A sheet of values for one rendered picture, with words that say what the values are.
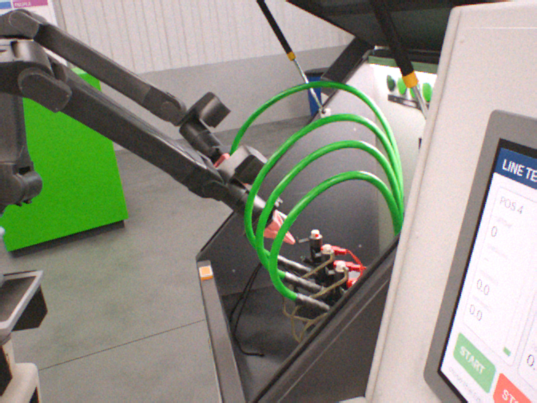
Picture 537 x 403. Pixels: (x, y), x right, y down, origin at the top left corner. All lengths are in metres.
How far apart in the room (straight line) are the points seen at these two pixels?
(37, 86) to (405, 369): 0.64
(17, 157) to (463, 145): 1.03
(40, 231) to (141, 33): 3.89
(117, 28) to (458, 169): 6.93
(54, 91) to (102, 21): 6.66
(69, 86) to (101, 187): 3.54
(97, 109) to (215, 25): 6.91
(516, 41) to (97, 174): 3.91
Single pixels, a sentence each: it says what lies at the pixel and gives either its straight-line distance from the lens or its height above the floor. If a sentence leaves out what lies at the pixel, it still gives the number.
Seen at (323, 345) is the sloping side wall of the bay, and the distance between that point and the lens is 0.81.
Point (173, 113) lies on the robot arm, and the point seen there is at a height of 1.38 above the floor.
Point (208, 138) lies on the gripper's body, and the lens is 1.19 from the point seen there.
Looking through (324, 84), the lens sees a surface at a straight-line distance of 1.09.
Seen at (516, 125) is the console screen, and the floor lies 1.43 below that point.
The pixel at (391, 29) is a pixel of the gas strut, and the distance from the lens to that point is 0.72.
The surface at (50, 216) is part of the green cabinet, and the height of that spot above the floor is 0.27.
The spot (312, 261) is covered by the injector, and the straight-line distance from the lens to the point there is 1.13.
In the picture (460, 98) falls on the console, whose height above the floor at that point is 1.45.
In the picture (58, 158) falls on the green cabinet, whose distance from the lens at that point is 4.23.
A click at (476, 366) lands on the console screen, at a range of 0.62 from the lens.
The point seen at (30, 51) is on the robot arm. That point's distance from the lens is 0.82.
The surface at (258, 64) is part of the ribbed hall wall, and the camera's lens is 7.89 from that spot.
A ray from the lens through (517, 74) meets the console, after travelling 0.59.
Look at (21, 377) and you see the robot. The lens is 1.44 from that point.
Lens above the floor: 1.56
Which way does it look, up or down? 20 degrees down
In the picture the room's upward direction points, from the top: 6 degrees counter-clockwise
